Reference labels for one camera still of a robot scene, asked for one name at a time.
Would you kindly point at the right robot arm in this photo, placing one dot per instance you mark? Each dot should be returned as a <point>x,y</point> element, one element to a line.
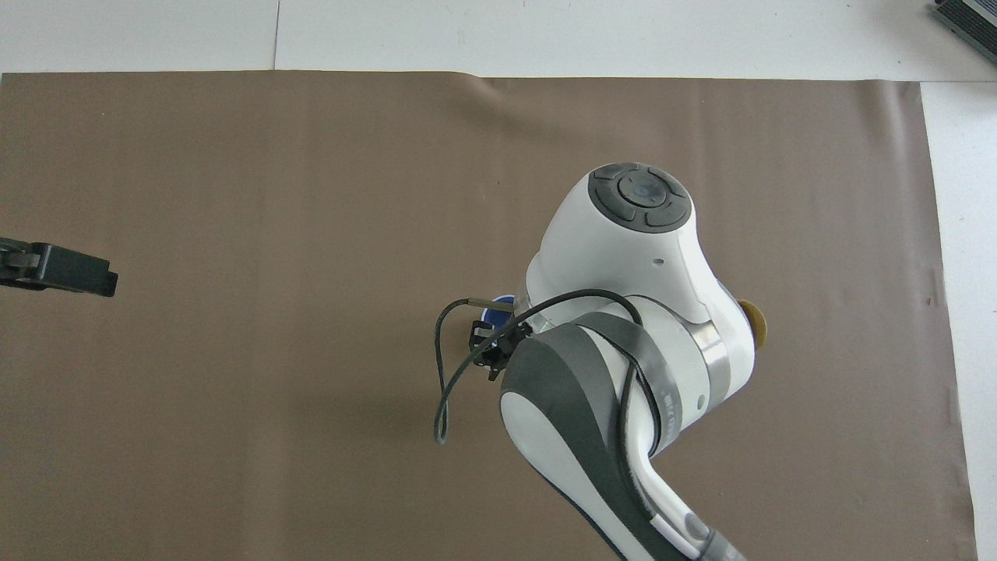
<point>623,257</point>

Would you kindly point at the blue cup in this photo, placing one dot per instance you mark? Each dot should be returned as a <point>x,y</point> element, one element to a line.
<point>493,315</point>

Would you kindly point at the yellow cup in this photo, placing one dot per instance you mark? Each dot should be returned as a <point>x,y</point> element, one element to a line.
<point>755,323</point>

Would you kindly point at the grey metal box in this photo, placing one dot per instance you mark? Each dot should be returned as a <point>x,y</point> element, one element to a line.
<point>970,19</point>

